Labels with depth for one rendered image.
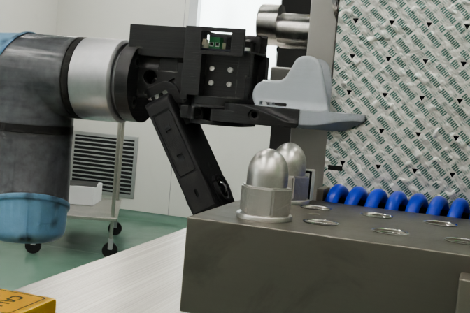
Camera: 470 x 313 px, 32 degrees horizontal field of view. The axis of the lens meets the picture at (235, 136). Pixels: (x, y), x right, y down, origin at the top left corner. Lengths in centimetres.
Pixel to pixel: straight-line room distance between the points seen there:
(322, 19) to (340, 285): 34
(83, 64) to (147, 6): 616
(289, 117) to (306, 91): 3
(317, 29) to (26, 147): 28
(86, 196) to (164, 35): 497
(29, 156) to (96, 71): 10
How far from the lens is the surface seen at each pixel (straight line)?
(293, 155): 60
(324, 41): 76
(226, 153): 657
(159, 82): 71
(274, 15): 78
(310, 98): 66
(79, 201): 567
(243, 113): 65
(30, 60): 74
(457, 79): 67
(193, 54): 68
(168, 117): 69
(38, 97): 74
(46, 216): 76
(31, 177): 75
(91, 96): 72
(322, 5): 76
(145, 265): 96
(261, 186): 51
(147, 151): 682
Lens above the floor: 111
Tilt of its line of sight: 3 degrees down
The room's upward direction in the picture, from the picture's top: 5 degrees clockwise
